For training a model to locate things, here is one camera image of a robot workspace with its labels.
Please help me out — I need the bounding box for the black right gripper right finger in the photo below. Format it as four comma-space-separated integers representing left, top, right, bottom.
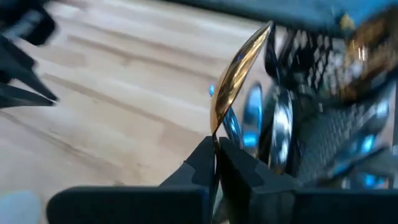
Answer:
218, 136, 398, 224

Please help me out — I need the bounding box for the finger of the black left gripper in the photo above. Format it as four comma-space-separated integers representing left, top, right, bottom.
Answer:
0, 83, 55, 110
0, 34, 59, 102

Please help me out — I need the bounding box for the grey plastic cutlery basket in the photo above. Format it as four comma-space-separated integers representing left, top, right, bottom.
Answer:
264, 18, 398, 190

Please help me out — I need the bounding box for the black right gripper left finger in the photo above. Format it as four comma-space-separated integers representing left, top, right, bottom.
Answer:
46, 136, 218, 224

